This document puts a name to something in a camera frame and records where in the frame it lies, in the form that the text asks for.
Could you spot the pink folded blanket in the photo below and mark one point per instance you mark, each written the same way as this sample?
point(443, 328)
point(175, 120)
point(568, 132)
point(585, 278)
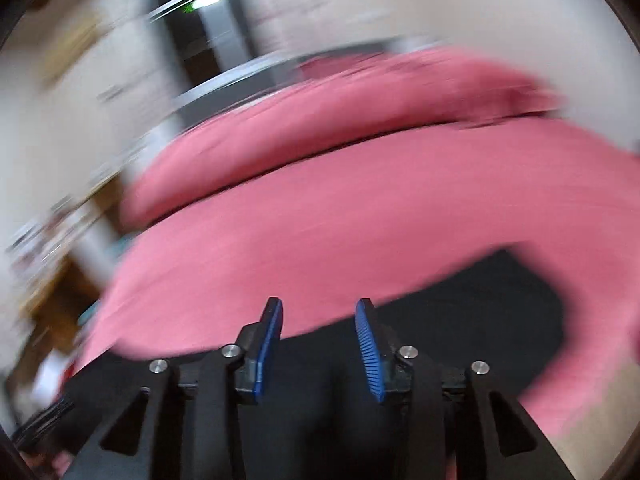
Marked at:
point(320, 125)

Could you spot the wooden furniture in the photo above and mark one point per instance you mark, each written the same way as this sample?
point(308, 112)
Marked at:
point(55, 305)

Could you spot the black tall appliance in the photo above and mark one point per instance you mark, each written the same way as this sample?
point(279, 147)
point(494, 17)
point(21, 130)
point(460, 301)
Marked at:
point(210, 45)

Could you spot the pink bed sheet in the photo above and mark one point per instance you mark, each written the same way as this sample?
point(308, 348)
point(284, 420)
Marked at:
point(350, 230)

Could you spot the black pants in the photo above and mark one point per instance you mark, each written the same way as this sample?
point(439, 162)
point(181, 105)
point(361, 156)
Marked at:
point(480, 310)

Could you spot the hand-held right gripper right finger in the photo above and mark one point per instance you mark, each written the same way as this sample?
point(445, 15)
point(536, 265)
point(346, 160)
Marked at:
point(369, 350)

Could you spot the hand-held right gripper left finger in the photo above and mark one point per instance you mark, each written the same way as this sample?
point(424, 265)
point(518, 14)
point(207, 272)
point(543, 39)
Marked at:
point(269, 345)

